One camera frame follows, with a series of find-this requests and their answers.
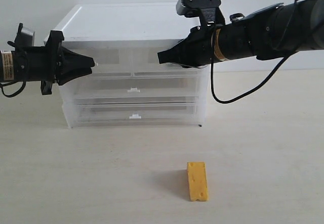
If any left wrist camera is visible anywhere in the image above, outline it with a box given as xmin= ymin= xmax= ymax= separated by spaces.
xmin=14 ymin=23 xmax=35 ymax=47

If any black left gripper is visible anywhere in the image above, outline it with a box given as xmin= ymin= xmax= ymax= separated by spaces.
xmin=13 ymin=30 xmax=95 ymax=95

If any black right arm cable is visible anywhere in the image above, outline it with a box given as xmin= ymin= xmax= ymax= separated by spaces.
xmin=210 ymin=0 xmax=324 ymax=104

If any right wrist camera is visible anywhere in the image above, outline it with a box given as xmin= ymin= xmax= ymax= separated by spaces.
xmin=176 ymin=0 xmax=225 ymax=27

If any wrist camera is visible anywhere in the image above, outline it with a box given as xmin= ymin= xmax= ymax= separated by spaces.
xmin=176 ymin=0 xmax=225 ymax=27
xmin=14 ymin=23 xmax=35 ymax=47

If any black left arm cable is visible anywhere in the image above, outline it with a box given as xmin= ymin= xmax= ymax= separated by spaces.
xmin=0 ymin=40 xmax=27 ymax=98

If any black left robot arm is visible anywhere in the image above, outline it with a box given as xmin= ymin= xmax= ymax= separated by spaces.
xmin=1 ymin=30 xmax=95 ymax=98

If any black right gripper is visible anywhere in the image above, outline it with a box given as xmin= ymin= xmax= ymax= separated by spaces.
xmin=157 ymin=25 xmax=220 ymax=69

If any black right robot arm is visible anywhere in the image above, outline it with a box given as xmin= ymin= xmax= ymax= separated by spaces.
xmin=157 ymin=0 xmax=323 ymax=68

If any white plastic drawer cabinet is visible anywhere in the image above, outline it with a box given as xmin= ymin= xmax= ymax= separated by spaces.
xmin=56 ymin=3 xmax=210 ymax=128

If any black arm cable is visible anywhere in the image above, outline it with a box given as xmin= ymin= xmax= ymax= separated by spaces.
xmin=0 ymin=40 xmax=27 ymax=98
xmin=210 ymin=0 xmax=324 ymax=104

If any yellow cheese wedge block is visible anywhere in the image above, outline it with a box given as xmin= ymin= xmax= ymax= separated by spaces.
xmin=187 ymin=162 xmax=209 ymax=201

